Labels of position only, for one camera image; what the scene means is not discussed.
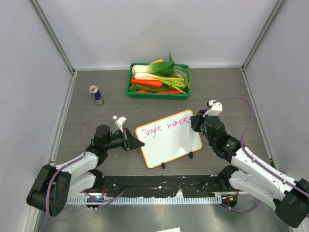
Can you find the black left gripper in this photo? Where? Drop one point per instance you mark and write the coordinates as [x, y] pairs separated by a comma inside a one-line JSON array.
[[129, 141]]

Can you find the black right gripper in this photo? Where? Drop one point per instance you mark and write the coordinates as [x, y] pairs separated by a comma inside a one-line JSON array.
[[196, 120]]

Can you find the yellow framed whiteboard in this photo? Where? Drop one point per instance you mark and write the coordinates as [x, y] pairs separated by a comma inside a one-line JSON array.
[[168, 139]]

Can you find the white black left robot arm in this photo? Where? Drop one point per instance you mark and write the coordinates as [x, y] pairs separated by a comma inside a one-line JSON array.
[[54, 185]]

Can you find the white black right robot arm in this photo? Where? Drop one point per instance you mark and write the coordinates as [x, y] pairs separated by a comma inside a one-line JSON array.
[[289, 198]]

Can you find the white green leek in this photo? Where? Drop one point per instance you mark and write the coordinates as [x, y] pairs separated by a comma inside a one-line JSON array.
[[171, 82]]

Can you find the green plastic vegetable tray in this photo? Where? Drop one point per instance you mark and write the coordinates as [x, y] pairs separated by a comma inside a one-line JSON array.
[[136, 94]]

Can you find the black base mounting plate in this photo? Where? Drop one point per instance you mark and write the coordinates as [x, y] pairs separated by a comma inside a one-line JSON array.
[[161, 186]]

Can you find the orange carrot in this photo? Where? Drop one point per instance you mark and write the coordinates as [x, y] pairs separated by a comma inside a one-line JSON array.
[[149, 83]]

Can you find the green bok choy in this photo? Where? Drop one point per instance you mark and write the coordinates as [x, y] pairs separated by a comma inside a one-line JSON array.
[[164, 68]]

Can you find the red bull drink can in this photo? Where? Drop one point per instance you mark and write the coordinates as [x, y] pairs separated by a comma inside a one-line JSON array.
[[96, 95]]

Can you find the white paper sheet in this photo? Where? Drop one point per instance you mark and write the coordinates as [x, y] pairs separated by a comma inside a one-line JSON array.
[[172, 230]]

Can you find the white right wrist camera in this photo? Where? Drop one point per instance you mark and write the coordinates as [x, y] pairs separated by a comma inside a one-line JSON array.
[[214, 107]]

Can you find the slotted cable duct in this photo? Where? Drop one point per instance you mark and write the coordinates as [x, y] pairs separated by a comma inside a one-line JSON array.
[[178, 199]]

